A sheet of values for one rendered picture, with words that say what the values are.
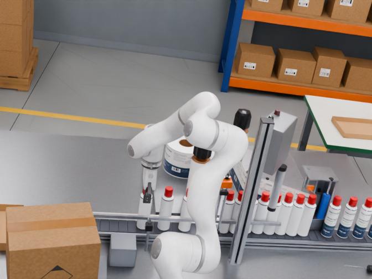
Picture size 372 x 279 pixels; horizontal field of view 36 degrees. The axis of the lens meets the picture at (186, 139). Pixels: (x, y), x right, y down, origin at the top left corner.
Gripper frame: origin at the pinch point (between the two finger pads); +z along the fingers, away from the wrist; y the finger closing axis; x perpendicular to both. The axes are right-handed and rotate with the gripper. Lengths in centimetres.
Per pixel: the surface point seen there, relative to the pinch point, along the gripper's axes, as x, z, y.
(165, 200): -7.9, 0.5, -2.5
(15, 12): 95, 30, 311
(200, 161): -25.6, -2.6, 25.2
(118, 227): 10.0, 16.4, -1.1
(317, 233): -79, 16, 0
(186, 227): -18.2, 13.4, -2.9
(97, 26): 24, 82, 450
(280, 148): -45, -36, -17
